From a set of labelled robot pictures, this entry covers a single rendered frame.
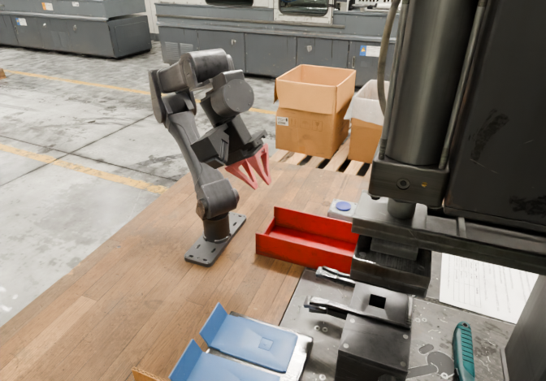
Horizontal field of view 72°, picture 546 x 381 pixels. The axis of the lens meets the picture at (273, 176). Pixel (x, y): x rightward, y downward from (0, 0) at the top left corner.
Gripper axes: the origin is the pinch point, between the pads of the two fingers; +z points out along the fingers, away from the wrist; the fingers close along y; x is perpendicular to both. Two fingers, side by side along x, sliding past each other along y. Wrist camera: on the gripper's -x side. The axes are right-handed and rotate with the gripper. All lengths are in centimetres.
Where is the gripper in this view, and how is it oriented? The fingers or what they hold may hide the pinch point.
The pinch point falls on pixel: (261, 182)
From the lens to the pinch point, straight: 76.6
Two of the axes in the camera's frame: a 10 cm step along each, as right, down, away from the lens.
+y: 8.2, -2.9, -5.0
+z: 4.6, 8.5, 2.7
